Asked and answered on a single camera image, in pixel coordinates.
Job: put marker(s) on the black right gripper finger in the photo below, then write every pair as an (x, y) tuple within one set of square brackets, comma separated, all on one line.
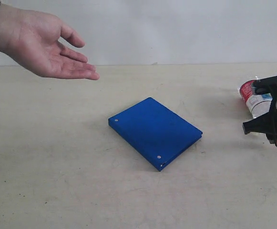
[(260, 124), (265, 86)]

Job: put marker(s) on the plastic water bottle red label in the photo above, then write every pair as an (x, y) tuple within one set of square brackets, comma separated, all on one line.
[(257, 104)]

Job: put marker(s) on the blue ring binder notebook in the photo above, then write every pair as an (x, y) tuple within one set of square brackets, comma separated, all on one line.
[(154, 131)]

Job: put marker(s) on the person's open hand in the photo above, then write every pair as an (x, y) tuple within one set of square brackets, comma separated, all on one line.
[(31, 37)]

